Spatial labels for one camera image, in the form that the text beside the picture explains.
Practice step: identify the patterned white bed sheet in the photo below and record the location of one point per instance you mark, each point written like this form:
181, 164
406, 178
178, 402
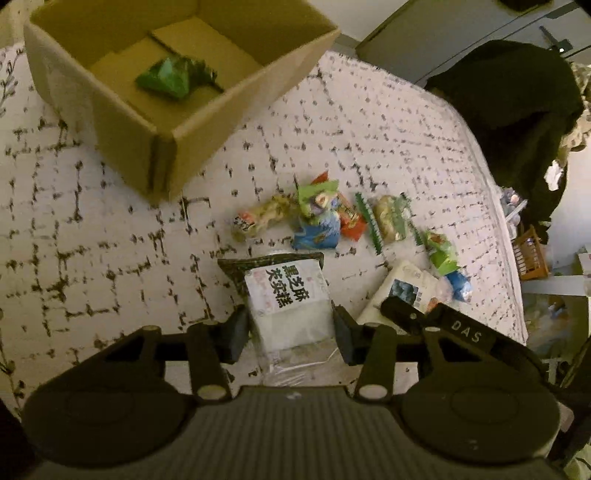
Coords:
115, 240

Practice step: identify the orange plastic basket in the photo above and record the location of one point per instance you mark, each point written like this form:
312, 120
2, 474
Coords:
531, 254

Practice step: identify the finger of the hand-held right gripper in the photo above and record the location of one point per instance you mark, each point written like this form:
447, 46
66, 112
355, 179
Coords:
404, 314

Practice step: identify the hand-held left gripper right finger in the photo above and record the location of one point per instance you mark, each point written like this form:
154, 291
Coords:
342, 328

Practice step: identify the green topped snack packet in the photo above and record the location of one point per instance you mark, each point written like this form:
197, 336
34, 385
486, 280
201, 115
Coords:
316, 191

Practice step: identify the black coat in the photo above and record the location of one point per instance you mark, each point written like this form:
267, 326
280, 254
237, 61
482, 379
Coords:
508, 115

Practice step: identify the camouflage garment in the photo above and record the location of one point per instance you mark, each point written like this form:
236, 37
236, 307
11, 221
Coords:
577, 115

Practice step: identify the small green snack packet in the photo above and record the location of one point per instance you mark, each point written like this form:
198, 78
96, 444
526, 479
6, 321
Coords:
439, 249

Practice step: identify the red snack packet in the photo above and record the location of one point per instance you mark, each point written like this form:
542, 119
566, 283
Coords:
353, 221

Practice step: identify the pale plastic clutter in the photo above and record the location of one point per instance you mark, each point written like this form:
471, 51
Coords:
512, 203

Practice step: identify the white labelled snack packet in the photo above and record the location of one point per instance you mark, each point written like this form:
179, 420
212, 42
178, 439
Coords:
291, 300

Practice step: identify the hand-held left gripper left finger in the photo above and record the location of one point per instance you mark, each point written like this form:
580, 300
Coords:
238, 333

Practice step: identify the dark green patterned packet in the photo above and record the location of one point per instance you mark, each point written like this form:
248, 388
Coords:
233, 274

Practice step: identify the grey door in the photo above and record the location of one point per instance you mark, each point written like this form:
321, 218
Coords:
438, 37

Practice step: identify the large blue snack packet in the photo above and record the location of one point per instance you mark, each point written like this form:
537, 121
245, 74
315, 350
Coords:
318, 230

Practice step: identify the white cloth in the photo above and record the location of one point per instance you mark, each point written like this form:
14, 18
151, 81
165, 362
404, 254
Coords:
555, 174

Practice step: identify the large white snack bag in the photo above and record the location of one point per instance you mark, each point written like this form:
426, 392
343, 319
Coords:
401, 281

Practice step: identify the cardboard box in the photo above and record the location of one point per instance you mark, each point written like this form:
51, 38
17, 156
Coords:
207, 138

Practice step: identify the yellow snack packet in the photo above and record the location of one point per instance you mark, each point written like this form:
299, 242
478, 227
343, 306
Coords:
263, 217

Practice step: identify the small blue snack packet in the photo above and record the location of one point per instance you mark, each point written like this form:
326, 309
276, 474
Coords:
460, 284

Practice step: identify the crumpled green snack packet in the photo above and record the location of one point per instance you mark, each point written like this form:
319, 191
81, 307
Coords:
173, 78

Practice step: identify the green striped bread packet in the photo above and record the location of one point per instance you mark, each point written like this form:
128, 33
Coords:
388, 219

